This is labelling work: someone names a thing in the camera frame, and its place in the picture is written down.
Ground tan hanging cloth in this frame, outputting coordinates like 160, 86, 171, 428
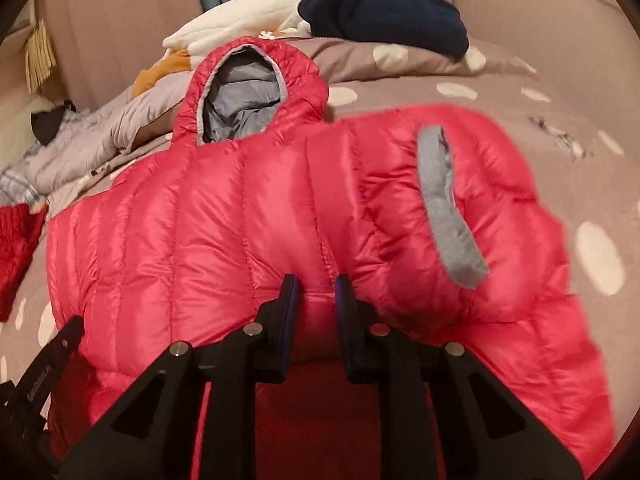
25, 20, 57, 93

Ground plaid cloth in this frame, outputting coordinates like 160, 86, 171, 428
0, 157, 48, 211

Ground pink curtain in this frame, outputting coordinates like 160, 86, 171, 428
35, 0, 453, 111

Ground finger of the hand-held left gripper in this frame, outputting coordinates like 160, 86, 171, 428
9, 316, 86, 413

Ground red hooded puffer jacket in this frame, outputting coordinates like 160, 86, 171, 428
45, 37, 617, 480

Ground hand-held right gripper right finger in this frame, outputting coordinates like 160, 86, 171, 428
334, 274, 584, 480

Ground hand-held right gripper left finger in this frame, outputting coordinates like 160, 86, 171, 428
60, 274, 301, 480

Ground navy blue folded garment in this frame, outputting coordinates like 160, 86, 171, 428
298, 0, 470, 59

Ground white plush toy orange feet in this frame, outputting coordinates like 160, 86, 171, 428
132, 0, 321, 98

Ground taupe polka dot blanket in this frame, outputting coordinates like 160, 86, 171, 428
0, 35, 640, 480

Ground black cloth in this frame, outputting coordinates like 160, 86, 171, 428
31, 100, 77, 143

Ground red knit garment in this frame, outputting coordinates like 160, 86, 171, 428
0, 203, 49, 323

